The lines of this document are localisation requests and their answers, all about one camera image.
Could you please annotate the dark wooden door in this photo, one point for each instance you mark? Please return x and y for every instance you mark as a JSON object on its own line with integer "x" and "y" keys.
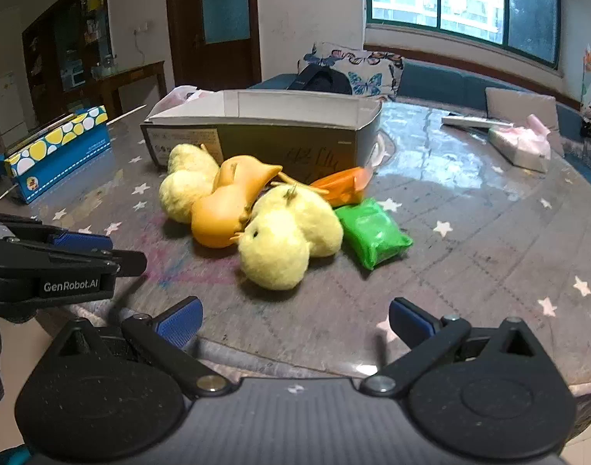
{"x": 218, "y": 24}

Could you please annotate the pink plastic bag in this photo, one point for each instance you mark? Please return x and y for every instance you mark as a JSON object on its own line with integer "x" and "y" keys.
{"x": 181, "y": 94}

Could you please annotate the orange packet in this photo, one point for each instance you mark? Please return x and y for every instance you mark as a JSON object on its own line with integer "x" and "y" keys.
{"x": 341, "y": 186}

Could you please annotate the glass jar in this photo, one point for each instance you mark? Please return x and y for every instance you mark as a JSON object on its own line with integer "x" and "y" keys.
{"x": 106, "y": 67}

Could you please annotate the flower wall sticker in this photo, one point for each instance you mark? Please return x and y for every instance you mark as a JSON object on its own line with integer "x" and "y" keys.
{"x": 588, "y": 68}

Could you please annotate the teal sofa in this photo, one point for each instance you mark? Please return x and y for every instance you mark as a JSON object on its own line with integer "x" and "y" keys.
{"x": 436, "y": 82}

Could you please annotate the orange rubber chick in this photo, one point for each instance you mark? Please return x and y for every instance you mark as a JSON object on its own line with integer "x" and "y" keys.
{"x": 218, "y": 218}

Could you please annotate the butterfly print pillow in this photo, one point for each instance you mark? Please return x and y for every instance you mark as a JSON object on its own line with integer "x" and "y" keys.
{"x": 373, "y": 77}

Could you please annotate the dark wooden display cabinet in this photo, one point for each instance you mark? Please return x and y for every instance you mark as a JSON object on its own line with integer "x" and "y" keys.
{"x": 68, "y": 34}

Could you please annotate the white wall socket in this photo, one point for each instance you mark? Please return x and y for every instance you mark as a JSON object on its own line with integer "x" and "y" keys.
{"x": 141, "y": 27}

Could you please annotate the white remote control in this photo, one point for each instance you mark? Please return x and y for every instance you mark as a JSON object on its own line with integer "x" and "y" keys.
{"x": 470, "y": 121}

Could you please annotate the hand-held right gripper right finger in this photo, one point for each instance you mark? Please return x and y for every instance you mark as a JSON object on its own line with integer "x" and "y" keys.
{"x": 411, "y": 322}

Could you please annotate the grey cardboard box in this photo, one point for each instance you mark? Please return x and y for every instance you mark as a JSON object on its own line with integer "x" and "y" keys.
{"x": 276, "y": 145}

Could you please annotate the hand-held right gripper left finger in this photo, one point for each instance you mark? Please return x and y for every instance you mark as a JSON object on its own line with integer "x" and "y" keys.
{"x": 179, "y": 322}

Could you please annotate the white and pink tissue pack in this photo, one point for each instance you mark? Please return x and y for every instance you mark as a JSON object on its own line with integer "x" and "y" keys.
{"x": 518, "y": 147}

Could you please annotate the green framed window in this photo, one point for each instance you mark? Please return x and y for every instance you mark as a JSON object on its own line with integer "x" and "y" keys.
{"x": 470, "y": 0}

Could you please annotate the grey star print tablecloth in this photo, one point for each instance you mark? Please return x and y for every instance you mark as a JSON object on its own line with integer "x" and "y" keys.
{"x": 470, "y": 252}

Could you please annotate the black backpack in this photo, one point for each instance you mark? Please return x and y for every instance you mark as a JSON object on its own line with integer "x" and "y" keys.
{"x": 319, "y": 80}

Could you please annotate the green packet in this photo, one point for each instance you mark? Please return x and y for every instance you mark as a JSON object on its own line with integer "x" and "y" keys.
{"x": 373, "y": 235}

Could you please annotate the dark wooden side table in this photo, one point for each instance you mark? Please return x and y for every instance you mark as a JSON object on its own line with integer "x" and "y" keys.
{"x": 131, "y": 77}

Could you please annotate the blue polka dot box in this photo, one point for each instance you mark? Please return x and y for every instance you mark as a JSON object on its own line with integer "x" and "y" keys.
{"x": 58, "y": 164}

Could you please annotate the white cushion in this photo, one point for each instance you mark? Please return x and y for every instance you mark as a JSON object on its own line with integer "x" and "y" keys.
{"x": 518, "y": 104}

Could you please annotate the white refrigerator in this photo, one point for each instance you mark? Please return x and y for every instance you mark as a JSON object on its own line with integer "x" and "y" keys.
{"x": 5, "y": 106}

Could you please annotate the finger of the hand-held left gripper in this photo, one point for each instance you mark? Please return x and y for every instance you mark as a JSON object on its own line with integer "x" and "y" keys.
{"x": 131, "y": 261}
{"x": 82, "y": 241}

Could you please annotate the yellow plush chick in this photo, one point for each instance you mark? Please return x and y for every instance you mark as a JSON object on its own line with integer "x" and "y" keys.
{"x": 184, "y": 193}
{"x": 276, "y": 247}

